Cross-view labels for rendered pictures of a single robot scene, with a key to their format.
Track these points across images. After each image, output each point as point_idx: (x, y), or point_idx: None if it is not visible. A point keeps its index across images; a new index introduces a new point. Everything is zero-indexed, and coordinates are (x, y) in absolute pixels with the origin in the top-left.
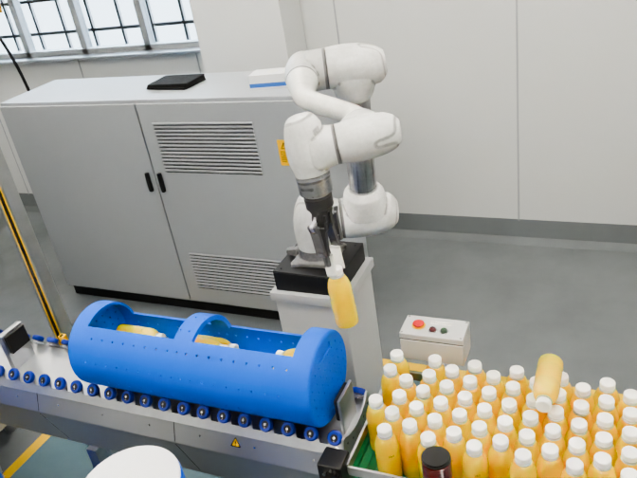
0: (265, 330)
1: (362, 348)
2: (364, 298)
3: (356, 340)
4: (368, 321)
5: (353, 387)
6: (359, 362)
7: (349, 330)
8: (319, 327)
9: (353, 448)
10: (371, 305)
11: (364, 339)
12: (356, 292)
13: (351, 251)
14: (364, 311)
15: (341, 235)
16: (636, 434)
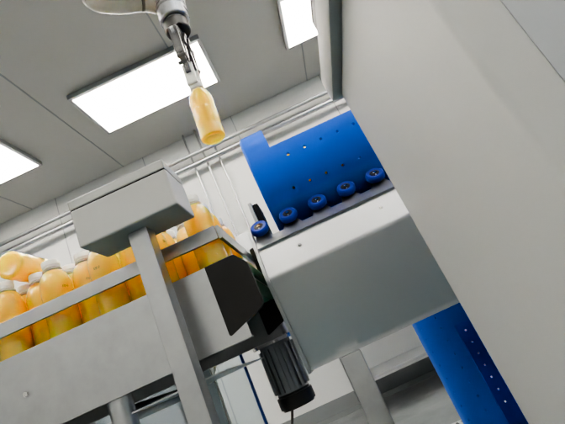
0: (348, 111)
1: (466, 258)
2: (382, 52)
3: (419, 204)
4: (452, 158)
5: (262, 220)
6: (472, 298)
7: (378, 159)
8: (255, 133)
9: (250, 253)
10: (439, 82)
11: (462, 228)
12: (330, 49)
13: None
14: (408, 109)
15: (176, 55)
16: None
